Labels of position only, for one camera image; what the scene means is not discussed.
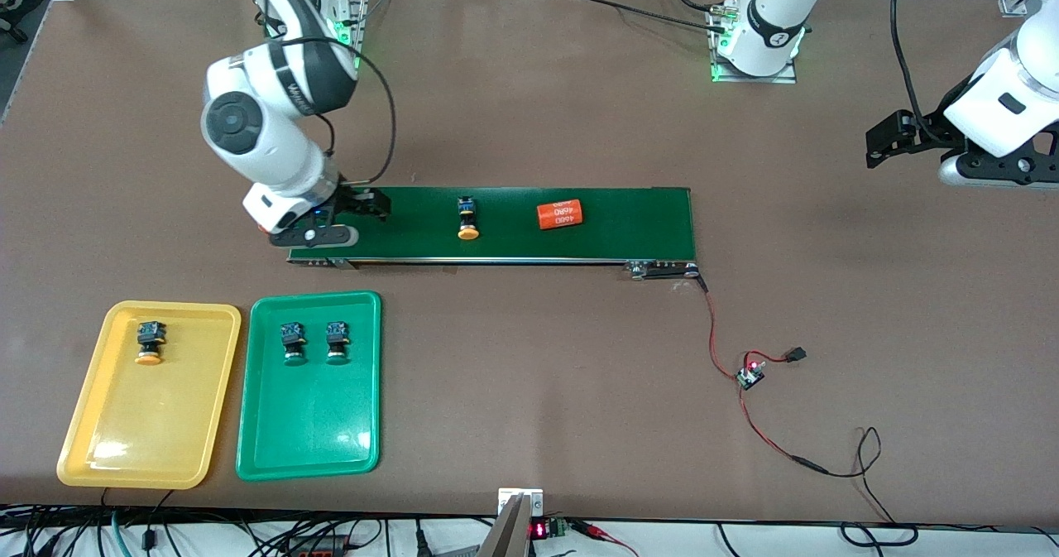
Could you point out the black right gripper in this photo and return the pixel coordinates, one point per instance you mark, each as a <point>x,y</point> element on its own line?
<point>354,202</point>

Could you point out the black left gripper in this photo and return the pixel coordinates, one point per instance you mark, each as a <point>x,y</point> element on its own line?
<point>933,129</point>

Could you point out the yellow mushroom push button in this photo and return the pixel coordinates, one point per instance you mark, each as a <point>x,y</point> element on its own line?
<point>150,342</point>
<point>468,216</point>

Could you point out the green mushroom push button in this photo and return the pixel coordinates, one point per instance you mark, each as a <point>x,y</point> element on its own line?
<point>294,343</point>
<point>337,342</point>

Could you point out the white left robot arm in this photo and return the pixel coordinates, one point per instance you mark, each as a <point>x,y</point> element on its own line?
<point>1009,102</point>

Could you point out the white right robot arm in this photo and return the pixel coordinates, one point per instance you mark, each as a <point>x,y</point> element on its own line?
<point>273,139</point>

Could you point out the green plastic tray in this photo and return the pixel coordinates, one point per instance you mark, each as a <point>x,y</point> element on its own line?
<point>310,416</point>

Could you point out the black plug with red lead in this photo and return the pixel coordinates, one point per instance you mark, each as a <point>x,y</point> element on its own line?
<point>796,355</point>

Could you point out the green belt conveyor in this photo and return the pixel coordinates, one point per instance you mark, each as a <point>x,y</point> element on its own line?
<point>629,226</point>

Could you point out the small speed controller board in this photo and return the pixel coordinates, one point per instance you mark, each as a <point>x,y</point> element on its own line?
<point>751,375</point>

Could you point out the yellow plastic tray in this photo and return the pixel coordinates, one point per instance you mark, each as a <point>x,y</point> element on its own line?
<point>149,424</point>

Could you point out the red digit display module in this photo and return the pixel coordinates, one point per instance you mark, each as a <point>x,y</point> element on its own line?
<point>539,530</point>

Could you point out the red clip lead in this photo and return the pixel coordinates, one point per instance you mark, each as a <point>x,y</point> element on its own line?
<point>591,530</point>

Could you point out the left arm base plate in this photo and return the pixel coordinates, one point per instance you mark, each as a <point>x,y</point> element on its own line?
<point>761,79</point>

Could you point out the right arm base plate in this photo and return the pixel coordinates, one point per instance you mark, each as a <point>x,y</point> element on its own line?
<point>352,11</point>

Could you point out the white pole bracket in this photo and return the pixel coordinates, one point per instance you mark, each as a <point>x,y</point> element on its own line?
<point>536,503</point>

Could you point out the aluminium camera pole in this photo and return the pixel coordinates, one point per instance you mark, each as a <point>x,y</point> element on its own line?
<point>509,536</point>

